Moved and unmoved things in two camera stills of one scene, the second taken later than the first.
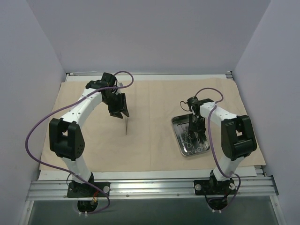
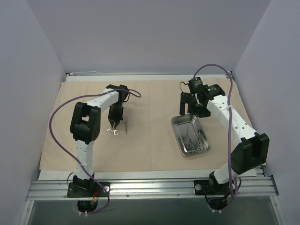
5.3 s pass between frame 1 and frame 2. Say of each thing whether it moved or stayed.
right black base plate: stayed
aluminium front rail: stayed
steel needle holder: stayed
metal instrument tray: stayed
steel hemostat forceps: moved
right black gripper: moved
